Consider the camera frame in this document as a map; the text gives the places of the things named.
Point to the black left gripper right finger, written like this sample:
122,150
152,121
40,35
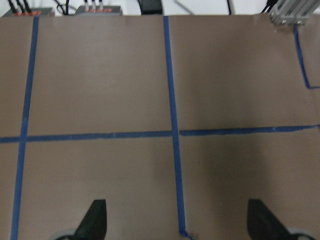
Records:
262,224

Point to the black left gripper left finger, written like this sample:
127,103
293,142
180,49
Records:
94,224

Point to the aluminium frame post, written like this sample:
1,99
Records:
292,12

